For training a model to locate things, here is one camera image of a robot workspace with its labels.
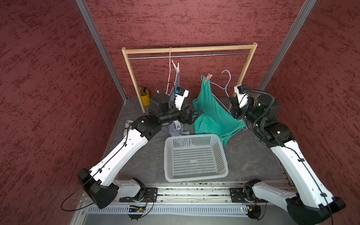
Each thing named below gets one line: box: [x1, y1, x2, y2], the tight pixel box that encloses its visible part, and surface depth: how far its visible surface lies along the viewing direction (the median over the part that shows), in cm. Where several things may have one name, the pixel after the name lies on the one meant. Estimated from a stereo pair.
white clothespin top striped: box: [171, 60, 180, 76], surface depth 81 cm
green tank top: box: [192, 76, 247, 146], surface depth 89 cm
